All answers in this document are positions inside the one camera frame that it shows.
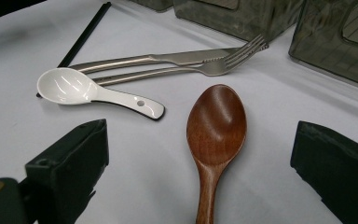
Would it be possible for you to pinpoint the steel table knife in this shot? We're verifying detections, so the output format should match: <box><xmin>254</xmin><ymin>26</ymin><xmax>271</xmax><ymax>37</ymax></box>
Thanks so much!
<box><xmin>68</xmin><ymin>46</ymin><xmax>241</xmax><ymax>76</ymax></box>

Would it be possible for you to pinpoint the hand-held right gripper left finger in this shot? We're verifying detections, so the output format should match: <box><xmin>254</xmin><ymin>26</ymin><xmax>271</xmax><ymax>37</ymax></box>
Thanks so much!
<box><xmin>24</xmin><ymin>119</ymin><xmax>110</xmax><ymax>224</ymax></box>

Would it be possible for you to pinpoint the translucent grey plastic bin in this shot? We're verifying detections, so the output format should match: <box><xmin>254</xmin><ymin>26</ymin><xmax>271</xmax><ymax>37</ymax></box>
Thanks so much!
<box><xmin>129</xmin><ymin>0</ymin><xmax>175</xmax><ymax>13</ymax></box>
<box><xmin>172</xmin><ymin>0</ymin><xmax>306</xmax><ymax>43</ymax></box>
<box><xmin>288</xmin><ymin>0</ymin><xmax>358</xmax><ymax>94</ymax></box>

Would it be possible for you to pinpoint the white ceramic spoon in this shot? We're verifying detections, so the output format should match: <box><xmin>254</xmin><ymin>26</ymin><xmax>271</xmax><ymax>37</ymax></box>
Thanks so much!
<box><xmin>36</xmin><ymin>66</ymin><xmax>166</xmax><ymax>121</ymax></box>

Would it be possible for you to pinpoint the brown wooden spoon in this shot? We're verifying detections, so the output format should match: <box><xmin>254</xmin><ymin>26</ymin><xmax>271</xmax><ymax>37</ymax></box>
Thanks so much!
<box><xmin>186</xmin><ymin>83</ymin><xmax>248</xmax><ymax>224</ymax></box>

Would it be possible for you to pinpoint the steel fork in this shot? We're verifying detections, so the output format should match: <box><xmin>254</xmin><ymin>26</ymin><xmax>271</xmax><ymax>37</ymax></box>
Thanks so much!
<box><xmin>91</xmin><ymin>33</ymin><xmax>269</xmax><ymax>88</ymax></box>

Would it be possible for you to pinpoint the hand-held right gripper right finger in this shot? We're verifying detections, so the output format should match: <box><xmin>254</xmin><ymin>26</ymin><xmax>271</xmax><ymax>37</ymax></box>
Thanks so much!
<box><xmin>289</xmin><ymin>120</ymin><xmax>358</xmax><ymax>224</ymax></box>

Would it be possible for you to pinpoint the black chopstick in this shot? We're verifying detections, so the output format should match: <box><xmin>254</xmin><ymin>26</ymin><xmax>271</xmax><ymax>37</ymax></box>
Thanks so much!
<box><xmin>36</xmin><ymin>1</ymin><xmax>113</xmax><ymax>99</ymax></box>

